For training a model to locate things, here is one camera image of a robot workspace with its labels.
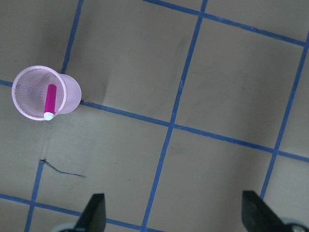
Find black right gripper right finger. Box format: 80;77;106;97
241;190;290;232

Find pink mesh cup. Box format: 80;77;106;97
12;66;82;121

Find pink pen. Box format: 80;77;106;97
43;84;57;121

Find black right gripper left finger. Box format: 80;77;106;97
73;193;106;232

